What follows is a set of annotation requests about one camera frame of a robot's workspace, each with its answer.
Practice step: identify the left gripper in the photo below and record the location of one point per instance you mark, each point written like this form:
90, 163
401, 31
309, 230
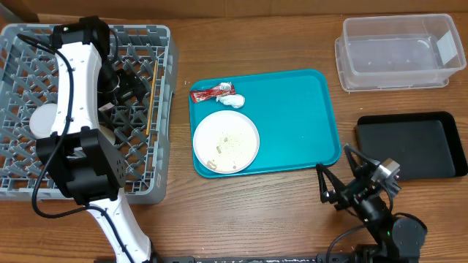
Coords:
135, 88

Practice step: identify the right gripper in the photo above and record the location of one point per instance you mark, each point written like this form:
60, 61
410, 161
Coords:
351, 185

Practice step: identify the wooden chopstick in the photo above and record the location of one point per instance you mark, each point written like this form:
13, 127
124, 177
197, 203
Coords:
151, 101

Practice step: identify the white cup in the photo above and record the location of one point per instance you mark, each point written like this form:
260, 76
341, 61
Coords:
109, 135

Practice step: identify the grey bowl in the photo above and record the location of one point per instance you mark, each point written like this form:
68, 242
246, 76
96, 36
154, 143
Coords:
42, 119

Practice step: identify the large white plate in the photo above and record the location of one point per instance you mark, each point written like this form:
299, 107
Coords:
226, 142

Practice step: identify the small pink-white bowl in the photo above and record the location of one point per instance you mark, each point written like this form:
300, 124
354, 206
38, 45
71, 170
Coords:
106, 107

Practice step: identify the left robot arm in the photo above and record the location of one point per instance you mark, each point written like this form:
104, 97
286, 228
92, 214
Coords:
82, 162

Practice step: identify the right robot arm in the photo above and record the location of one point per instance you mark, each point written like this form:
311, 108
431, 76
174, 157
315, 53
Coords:
398, 237

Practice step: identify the teal plastic tray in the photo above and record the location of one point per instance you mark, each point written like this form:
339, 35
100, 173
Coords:
293, 113

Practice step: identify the black plastic tray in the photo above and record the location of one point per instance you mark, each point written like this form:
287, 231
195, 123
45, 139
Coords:
426, 145

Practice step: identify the grey plastic dish rack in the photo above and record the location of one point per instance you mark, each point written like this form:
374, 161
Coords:
29, 79

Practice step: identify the red snack wrapper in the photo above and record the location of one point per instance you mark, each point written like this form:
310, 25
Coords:
222, 89

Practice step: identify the crumpled white tissue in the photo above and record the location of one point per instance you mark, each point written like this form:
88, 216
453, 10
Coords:
236, 101

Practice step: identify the clear plastic bin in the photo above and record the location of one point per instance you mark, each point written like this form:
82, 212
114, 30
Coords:
398, 52

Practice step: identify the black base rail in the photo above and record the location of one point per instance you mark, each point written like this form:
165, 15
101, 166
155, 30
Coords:
319, 258

